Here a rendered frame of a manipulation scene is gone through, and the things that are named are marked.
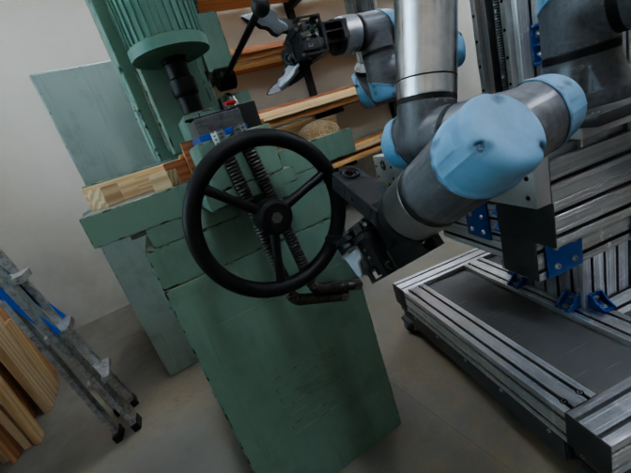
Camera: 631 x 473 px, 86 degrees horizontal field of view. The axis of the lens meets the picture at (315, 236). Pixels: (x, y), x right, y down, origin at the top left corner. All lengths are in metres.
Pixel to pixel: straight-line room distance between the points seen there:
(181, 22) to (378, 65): 0.43
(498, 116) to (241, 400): 0.79
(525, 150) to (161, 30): 0.73
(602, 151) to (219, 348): 0.84
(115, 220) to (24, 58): 2.63
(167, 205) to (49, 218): 2.49
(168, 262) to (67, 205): 2.46
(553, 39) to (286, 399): 0.94
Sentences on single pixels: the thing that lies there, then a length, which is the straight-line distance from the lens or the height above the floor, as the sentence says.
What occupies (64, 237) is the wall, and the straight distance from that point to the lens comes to 3.20.
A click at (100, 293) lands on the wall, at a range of 3.27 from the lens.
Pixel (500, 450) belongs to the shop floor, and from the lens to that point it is 1.18.
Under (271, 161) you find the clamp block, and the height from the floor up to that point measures 0.89.
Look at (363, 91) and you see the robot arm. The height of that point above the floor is 0.98.
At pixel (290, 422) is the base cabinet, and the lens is 1.00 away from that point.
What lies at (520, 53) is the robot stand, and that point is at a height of 0.94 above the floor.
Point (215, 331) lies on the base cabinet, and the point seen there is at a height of 0.58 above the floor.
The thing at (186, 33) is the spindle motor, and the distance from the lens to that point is 0.87.
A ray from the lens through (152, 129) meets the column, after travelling 1.08.
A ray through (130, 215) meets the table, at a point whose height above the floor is 0.88.
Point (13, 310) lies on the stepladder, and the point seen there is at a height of 0.65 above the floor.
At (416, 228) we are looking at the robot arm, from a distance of 0.37.
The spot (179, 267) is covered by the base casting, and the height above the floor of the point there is 0.74.
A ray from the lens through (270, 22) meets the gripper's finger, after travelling 0.82.
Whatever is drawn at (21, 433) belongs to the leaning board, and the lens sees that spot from 2.13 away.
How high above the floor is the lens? 0.94
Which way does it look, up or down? 18 degrees down
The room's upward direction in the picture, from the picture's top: 18 degrees counter-clockwise
